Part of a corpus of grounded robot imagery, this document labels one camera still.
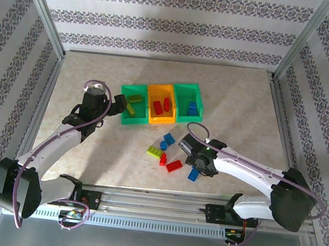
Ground lime green lego brick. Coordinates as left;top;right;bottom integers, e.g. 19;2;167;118
124;103;138;117
126;93;144;104
146;145;165;160

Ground green plastic bin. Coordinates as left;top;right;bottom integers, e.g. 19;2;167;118
169;80;208;125
116;82;153;129

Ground orange plastic bin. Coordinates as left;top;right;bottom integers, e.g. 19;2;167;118
142;81;182;128

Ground small electronics board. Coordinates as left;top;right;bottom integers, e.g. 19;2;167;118
59;208;83;221
225;228;245;240

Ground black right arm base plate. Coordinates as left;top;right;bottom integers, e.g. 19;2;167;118
203;203;260;231

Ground aluminium side rail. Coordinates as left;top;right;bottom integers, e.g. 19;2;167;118
17;49;67;166
250;71;329;238

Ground aluminium mounting rail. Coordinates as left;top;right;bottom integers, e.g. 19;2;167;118
37;173;314;238

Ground thin aluminium cross rail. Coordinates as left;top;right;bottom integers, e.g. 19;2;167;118
63;43;277;79

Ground slotted grey cable duct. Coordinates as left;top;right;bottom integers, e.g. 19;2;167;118
32;204;229;242

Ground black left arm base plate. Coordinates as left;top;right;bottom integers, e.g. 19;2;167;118
77;189;103;212

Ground aluminium frame post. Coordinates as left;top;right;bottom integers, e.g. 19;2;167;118
7;0;73;59
273;0;329;87

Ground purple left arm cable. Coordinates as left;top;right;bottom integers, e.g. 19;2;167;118
7;71;117;238

